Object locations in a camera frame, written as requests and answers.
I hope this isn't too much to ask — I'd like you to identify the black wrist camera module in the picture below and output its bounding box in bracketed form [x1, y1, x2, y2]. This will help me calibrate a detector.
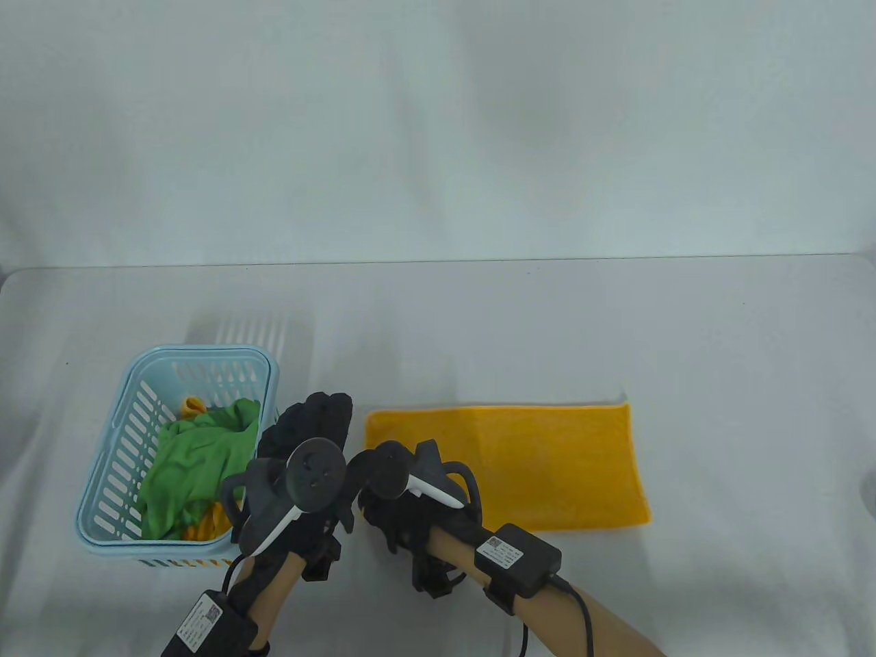
[303, 537, 342, 582]
[411, 554, 466, 600]

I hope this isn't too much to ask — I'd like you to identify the light blue plastic basket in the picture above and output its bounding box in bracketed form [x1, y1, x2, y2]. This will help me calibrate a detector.
[74, 344, 281, 569]

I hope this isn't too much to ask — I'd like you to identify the green towel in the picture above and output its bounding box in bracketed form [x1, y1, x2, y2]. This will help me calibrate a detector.
[137, 399, 262, 541]

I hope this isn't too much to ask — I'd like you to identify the crumpled orange-yellow towel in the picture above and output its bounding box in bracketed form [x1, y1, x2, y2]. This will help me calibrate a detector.
[179, 396, 242, 543]

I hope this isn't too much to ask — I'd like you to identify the person's right hand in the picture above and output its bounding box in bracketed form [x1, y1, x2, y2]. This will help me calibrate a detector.
[344, 445, 490, 556]

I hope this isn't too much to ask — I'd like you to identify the grey white tracker controller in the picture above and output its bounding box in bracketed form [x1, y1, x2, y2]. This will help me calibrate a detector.
[220, 438, 347, 558]
[370, 440, 480, 511]

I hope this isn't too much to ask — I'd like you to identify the person's right forearm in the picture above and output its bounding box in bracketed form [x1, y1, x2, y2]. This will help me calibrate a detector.
[424, 527, 665, 657]

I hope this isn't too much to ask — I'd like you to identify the black wrist sensor box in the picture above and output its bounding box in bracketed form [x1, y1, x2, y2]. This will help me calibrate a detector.
[161, 590, 259, 657]
[476, 524, 563, 597]

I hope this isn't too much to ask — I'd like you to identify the person's left hand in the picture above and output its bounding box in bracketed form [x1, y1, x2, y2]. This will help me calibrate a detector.
[257, 392, 357, 569]

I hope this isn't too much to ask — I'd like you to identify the yellow square towel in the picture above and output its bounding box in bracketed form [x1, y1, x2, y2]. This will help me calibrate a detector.
[364, 404, 652, 533]

